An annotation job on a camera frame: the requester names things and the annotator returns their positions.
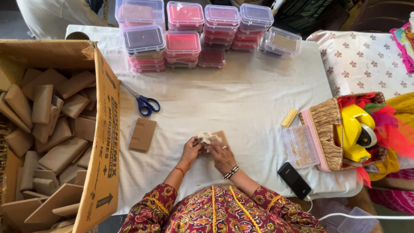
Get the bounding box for person's left hand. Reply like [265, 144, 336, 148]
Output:
[179, 136, 204, 167]

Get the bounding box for person's right hand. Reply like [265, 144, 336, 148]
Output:
[207, 142, 239, 176]

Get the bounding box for white cotton wad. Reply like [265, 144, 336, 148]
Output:
[197, 131, 223, 153]

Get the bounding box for brown cardboard piece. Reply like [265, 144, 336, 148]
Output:
[212, 130, 230, 149]

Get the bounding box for black and white bangles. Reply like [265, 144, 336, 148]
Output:
[223, 164, 240, 180]

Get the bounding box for white tablecloth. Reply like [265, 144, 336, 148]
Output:
[65, 25, 363, 215]

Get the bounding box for notched brown cardboard card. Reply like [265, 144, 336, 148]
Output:
[129, 118, 157, 152]

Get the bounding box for person's floral maroon dress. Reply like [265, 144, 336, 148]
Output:
[118, 183, 328, 233]

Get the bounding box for yellow rectangular bar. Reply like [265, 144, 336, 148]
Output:
[280, 108, 298, 128]

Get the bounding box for clear compartment box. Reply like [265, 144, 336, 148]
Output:
[281, 125, 321, 169]

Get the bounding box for black power bank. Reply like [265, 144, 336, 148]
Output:
[278, 162, 312, 200]

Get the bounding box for woven wicker basket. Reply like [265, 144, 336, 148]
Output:
[298, 91, 388, 173]

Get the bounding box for stacks of clear plastic boxes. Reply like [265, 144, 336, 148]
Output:
[115, 0, 303, 74]

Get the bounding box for yellow tape dispenser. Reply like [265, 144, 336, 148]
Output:
[335, 104, 378, 162]

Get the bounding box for carton of brown wrapped packets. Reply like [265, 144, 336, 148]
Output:
[0, 39, 121, 233]

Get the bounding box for empty clear plastic box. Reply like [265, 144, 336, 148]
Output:
[323, 201, 380, 233]

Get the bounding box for brown tape roll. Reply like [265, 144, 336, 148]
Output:
[65, 31, 90, 41]

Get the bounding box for floral print tablecloth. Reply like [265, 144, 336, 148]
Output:
[307, 30, 414, 100]

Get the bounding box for colourful net fabric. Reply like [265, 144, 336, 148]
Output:
[337, 92, 414, 188]

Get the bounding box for pink patterned cloth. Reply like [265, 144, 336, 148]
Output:
[367, 168, 414, 215]

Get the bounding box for yellow cloth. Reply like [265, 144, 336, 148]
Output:
[367, 91, 414, 182]

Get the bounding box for dark wooden furniture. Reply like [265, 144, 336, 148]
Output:
[273, 0, 414, 37]

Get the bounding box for pink edged colourful cloth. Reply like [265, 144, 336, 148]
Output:
[389, 21, 414, 73]

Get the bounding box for blue handled scissors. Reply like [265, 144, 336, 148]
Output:
[120, 80, 161, 117]

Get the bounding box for white cable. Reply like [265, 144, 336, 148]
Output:
[304, 194, 414, 221]

